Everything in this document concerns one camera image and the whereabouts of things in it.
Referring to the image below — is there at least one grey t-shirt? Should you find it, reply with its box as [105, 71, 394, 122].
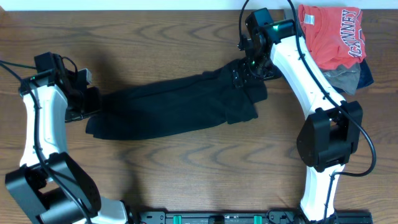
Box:
[282, 8, 361, 96]

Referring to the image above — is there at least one navy blue garment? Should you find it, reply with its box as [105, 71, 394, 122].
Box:
[330, 59, 374, 95]

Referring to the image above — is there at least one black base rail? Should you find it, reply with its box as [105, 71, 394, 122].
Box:
[138, 210, 373, 224]

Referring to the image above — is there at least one red printed t-shirt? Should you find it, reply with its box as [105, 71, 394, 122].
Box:
[297, 4, 367, 71]

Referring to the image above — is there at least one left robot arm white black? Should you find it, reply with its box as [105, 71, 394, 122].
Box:
[5, 76, 129, 223]

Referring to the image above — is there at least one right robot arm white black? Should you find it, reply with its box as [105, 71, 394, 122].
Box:
[234, 8, 373, 223]

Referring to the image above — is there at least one black t-shirt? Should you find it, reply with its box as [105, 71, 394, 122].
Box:
[85, 60, 267, 141]

